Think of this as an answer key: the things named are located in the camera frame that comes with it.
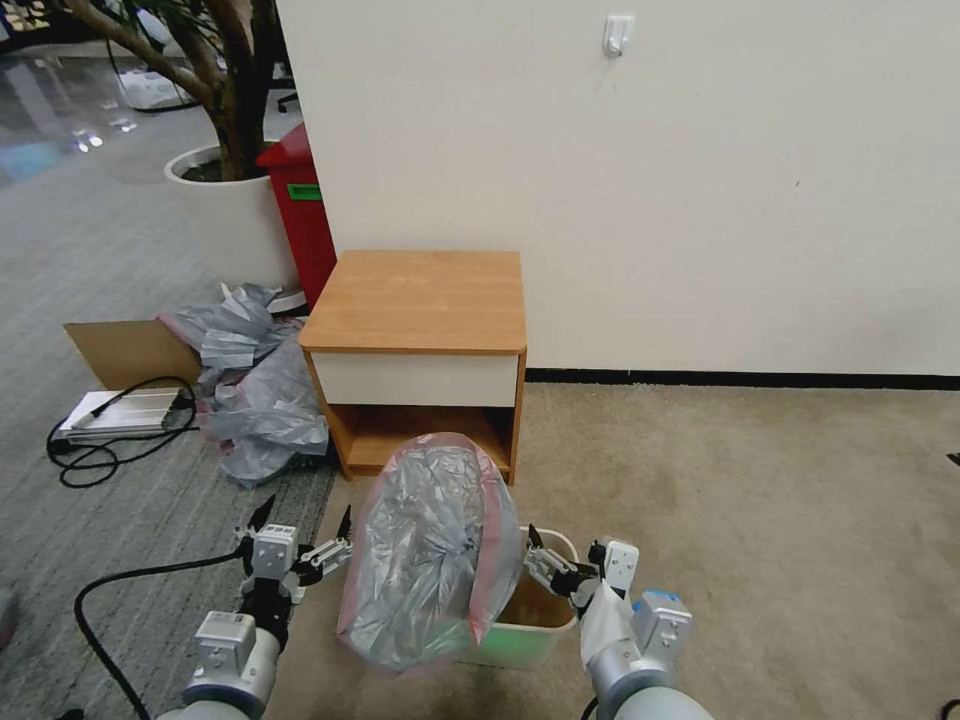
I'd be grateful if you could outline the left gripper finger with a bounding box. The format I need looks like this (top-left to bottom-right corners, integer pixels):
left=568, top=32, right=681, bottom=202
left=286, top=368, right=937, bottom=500
left=233, top=494, right=278, bottom=564
left=293, top=503, right=355, bottom=595

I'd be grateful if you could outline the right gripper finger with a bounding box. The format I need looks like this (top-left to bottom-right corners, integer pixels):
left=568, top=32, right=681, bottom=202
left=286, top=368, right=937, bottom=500
left=523, top=524, right=600, bottom=598

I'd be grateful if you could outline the grey garbage bag pink rim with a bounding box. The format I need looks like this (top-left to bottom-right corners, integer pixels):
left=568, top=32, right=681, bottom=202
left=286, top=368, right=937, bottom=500
left=335, top=432, right=521, bottom=681

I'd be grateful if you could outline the white trash can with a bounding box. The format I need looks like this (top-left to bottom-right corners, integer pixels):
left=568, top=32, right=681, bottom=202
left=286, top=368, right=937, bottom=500
left=454, top=526, right=581, bottom=673

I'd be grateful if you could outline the pile of grey garbage bags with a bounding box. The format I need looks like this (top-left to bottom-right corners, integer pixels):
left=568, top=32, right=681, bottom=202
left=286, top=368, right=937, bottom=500
left=155, top=281, right=332, bottom=490

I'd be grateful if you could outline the silver flat metal device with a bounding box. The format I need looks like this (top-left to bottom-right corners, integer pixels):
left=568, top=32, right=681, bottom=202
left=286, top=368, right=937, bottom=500
left=58, top=388, right=198, bottom=439

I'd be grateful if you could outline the brown cardboard sheet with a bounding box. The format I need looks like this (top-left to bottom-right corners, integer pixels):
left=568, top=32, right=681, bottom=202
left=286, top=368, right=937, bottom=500
left=62, top=317, right=205, bottom=393

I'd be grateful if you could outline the wooden nightstand white drawer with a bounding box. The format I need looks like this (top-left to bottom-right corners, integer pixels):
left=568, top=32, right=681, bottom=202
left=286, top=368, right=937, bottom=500
left=297, top=249, right=529, bottom=483

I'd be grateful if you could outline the white round plant pot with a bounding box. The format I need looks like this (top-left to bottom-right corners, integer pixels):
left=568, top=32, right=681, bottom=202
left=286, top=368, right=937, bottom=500
left=164, top=143, right=310, bottom=314

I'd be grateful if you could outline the red bin green label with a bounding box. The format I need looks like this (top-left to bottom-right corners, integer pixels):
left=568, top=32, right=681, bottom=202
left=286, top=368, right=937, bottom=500
left=254, top=122, right=340, bottom=313

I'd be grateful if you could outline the brown tree trunk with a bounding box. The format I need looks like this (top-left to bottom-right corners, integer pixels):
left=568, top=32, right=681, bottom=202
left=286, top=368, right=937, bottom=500
left=65, top=0, right=279, bottom=183

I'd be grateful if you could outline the white background box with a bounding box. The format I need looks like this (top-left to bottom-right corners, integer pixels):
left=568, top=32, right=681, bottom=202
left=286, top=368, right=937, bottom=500
left=116, top=68, right=198, bottom=114

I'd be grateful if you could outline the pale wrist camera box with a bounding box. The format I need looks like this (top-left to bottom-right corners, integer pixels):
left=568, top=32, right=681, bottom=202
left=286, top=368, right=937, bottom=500
left=599, top=536, right=641, bottom=601
left=252, top=524, right=296, bottom=580

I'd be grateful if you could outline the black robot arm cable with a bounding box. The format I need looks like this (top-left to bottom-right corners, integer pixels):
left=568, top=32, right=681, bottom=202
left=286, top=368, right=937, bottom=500
left=73, top=553, right=252, bottom=720

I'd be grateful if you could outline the black floor cable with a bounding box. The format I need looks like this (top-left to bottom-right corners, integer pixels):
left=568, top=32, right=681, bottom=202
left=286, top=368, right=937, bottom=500
left=47, top=374, right=202, bottom=489

